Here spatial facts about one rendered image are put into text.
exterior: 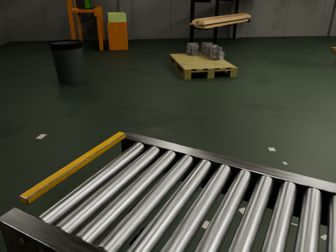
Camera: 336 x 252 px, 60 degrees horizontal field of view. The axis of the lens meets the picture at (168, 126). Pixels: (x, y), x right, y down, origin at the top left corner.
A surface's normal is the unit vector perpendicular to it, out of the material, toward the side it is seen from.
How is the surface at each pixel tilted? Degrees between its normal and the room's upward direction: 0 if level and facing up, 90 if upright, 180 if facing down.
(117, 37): 90
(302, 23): 90
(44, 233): 0
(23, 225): 0
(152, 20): 90
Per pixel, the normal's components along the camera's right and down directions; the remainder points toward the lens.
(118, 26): 0.17, 0.41
